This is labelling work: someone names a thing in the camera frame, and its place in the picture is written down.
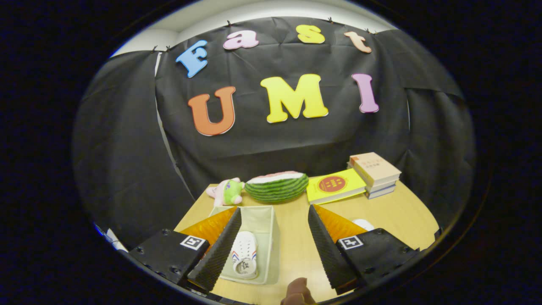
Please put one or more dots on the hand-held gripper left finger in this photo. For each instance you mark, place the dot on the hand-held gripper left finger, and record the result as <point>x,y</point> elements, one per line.
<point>218,254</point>

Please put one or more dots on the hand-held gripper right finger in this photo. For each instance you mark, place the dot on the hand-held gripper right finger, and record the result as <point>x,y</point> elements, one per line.
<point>330,254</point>

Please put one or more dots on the white canvas shoe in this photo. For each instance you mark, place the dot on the white canvas shoe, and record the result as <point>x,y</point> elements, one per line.
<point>364,223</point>
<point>245,254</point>

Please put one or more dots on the pale green fabric storage box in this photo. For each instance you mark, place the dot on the pale green fabric storage box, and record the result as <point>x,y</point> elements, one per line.
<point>264,220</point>

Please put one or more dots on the pink and green plush toy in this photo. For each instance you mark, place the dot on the pink and green plush toy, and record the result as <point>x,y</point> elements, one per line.
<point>230,192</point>

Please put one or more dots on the yellow book with red circle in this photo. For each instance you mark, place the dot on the yellow book with red circle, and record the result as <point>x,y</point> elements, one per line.
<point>334,184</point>

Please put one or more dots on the white thin book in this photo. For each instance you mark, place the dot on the white thin book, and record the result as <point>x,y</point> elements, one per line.
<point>383,186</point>
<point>382,193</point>

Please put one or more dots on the watermelon slice plush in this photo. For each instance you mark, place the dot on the watermelon slice plush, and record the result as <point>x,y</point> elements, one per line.
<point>277,188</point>

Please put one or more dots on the beige orange book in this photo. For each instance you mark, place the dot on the beige orange book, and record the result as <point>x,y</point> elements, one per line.
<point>374,166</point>

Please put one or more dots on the black backdrop cloth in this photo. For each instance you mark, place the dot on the black backdrop cloth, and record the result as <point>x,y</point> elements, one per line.
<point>271,144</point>

